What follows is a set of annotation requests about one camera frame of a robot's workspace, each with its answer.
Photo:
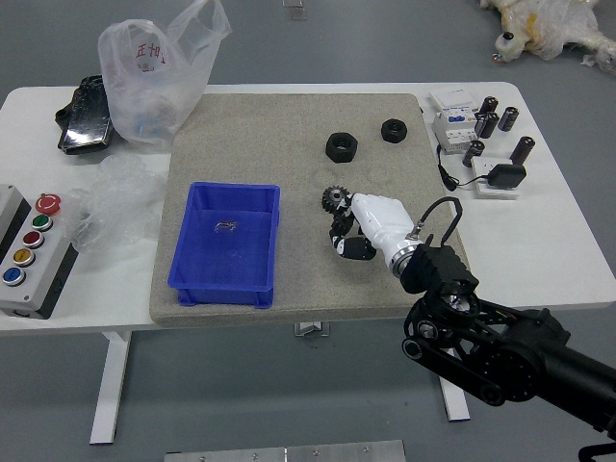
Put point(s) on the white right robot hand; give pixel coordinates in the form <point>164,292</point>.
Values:
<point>380,219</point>

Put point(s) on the small black gear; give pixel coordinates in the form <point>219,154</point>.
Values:
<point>341,224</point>

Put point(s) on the large dark steel gear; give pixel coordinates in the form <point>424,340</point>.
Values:
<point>331,197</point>

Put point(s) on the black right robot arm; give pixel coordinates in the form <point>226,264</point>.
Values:
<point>510,356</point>

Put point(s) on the big black nut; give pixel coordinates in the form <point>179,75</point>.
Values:
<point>341,146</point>

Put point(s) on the small black nut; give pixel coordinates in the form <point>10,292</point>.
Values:
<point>394,130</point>

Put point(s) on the flat white box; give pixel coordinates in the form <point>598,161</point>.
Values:
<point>452,99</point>

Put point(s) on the blue plastic box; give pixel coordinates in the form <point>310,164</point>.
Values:
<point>226,250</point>

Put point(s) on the grey push-button control box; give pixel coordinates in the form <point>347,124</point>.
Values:
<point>29,260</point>

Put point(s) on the white circuit breaker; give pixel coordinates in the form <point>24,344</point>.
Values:
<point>450,132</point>

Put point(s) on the black cylindrical capacitor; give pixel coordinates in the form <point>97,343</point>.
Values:
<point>474,153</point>
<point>508,118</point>
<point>488,125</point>
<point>522,150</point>
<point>490,105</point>

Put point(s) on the grey-brown mat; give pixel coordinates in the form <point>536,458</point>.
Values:
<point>269,144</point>

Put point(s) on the black power adapter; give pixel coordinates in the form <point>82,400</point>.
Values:
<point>507,176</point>

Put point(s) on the small metal clip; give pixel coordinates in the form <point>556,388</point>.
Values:
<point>226,226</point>

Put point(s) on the white table leg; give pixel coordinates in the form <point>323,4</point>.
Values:
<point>456,406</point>
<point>110,385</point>

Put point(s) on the metal floor fixture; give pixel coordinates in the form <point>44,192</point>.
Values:
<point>294,9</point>

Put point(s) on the grey metal plate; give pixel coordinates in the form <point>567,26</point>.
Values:
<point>284,452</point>

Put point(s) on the plastic-wrapped white bundle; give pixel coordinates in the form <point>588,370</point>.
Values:
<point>548,26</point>

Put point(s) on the clear crumpled plastic wrap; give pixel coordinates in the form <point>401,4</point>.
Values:
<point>122,197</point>

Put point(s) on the white plastic bag red print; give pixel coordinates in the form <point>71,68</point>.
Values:
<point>149,86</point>

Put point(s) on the black plastic tray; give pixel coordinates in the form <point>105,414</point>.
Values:
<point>84,125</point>

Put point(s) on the white wall socket plate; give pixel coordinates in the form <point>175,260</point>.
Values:
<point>481,185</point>

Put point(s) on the metal under-table bracket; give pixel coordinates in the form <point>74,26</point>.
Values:
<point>312,329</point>

